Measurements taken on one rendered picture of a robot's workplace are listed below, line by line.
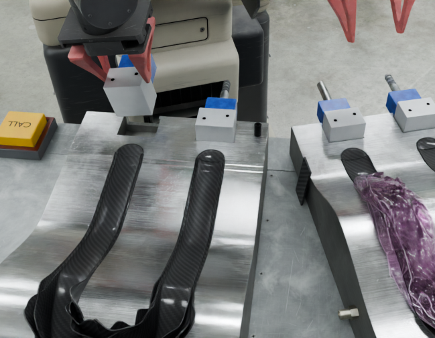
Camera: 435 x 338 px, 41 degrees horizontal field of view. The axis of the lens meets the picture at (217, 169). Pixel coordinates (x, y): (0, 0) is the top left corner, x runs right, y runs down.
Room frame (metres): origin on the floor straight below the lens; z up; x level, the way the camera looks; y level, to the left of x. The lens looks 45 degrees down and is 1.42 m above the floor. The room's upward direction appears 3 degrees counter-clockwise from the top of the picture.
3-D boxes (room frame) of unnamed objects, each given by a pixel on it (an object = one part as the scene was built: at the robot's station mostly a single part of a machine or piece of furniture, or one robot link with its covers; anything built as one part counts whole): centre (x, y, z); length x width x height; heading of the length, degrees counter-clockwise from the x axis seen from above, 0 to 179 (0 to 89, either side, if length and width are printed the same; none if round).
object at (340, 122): (0.66, -0.18, 0.86); 0.13 x 0.05 x 0.05; 7
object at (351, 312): (0.33, -0.14, 0.84); 0.02 x 0.01 x 0.02; 97
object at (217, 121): (0.64, -0.01, 0.89); 0.13 x 0.05 x 0.05; 170
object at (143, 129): (0.61, 0.10, 0.87); 0.05 x 0.05 x 0.04; 80
